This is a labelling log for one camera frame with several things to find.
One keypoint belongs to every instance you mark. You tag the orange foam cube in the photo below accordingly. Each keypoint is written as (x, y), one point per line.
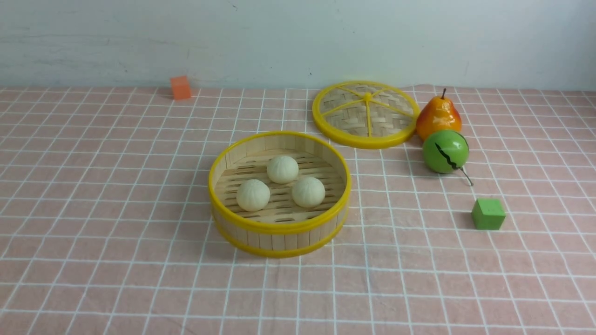
(181, 88)

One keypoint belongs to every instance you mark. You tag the orange yellow toy pear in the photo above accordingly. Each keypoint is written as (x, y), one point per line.
(439, 114)

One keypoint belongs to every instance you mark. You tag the bamboo steamer tray yellow rim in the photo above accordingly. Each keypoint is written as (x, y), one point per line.
(281, 228)

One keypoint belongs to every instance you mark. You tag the green foam cube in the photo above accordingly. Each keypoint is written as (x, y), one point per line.
(488, 214)

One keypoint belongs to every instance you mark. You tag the white bun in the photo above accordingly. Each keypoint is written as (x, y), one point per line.
(308, 192)
(253, 195)
(282, 169)

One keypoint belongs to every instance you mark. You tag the green toy watermelon ball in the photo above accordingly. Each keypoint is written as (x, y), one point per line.
(446, 151)

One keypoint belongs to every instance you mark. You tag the woven bamboo steamer lid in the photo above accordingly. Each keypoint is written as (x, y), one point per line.
(364, 114)

